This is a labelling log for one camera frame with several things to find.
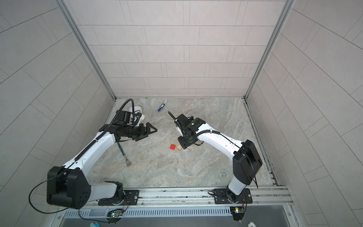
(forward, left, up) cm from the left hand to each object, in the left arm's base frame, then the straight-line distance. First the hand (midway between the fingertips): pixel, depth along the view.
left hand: (155, 130), depth 79 cm
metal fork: (-13, +17, -14) cm, 25 cm away
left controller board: (-37, +15, -11) cm, 42 cm away
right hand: (-5, -16, -6) cm, 18 cm away
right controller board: (-36, -43, -15) cm, 59 cm away
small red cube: (-3, -9, -15) cm, 18 cm away
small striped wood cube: (-3, -13, -15) cm, 20 cm away
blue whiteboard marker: (+30, +2, -14) cm, 33 cm away
